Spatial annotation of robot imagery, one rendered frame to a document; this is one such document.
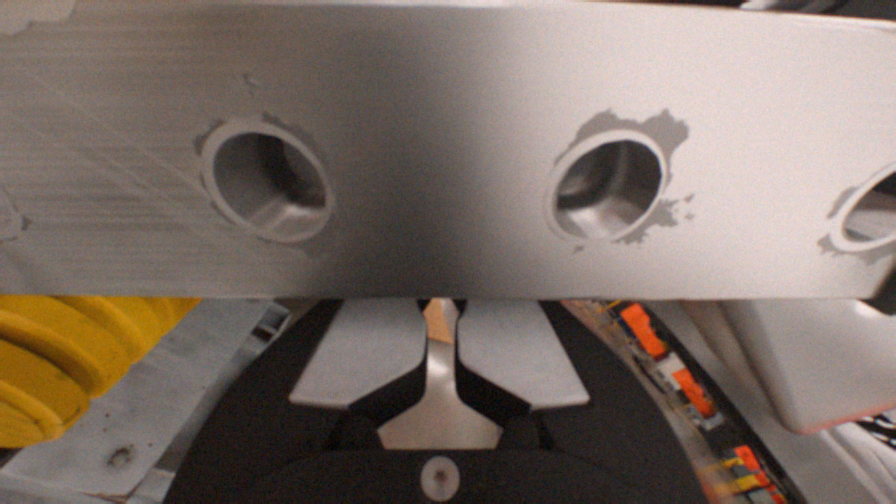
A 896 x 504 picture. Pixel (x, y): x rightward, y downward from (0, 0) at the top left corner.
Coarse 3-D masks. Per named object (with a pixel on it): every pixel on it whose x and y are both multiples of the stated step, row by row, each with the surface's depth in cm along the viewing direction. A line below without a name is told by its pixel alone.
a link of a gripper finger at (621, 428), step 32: (576, 320) 8; (576, 352) 7; (608, 352) 7; (608, 384) 6; (640, 384) 6; (544, 416) 5; (576, 416) 5; (608, 416) 5; (640, 416) 5; (544, 448) 6; (576, 448) 5; (608, 448) 5; (640, 448) 5; (672, 448) 5; (640, 480) 5; (672, 480) 5
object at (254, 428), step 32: (320, 320) 7; (288, 352) 6; (256, 384) 6; (288, 384) 6; (224, 416) 5; (256, 416) 5; (288, 416) 5; (320, 416) 5; (192, 448) 5; (224, 448) 5; (256, 448) 5; (288, 448) 5; (320, 448) 5; (192, 480) 4; (224, 480) 4
